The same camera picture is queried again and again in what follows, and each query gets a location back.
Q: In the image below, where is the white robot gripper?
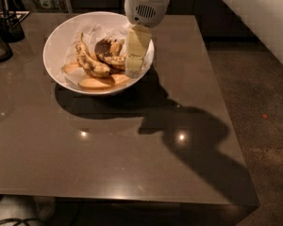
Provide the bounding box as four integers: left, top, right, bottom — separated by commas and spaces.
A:
125, 0, 170, 78

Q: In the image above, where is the dark bruised banana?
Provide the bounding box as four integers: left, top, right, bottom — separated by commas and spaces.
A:
94, 38, 125, 71

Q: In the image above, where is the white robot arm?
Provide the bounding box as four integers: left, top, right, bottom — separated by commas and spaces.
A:
125, 0, 283, 64

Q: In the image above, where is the white bowl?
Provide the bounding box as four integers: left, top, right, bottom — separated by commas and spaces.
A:
43, 12, 155, 96

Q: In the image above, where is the spotted banana left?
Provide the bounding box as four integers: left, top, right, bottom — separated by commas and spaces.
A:
75, 33, 113, 78

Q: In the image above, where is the white paper liner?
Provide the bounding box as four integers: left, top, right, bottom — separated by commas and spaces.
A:
63, 13, 152, 87

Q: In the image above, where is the orange sweet potato front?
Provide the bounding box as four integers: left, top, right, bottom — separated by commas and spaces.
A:
78, 74, 129, 90

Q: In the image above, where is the orange sweet potato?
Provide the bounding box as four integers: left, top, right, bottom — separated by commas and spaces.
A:
78, 74, 129, 90
61, 62, 80, 73

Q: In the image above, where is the orange sweet potato left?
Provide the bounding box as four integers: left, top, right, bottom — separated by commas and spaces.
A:
61, 62, 80, 73

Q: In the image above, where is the dark cabinet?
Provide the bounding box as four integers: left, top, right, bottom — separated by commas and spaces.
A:
70, 0, 255, 40

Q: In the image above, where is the black utensil holder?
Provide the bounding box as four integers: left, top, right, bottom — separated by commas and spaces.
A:
0, 0, 25, 43

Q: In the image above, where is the black cable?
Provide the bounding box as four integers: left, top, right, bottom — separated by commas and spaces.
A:
0, 217, 48, 226

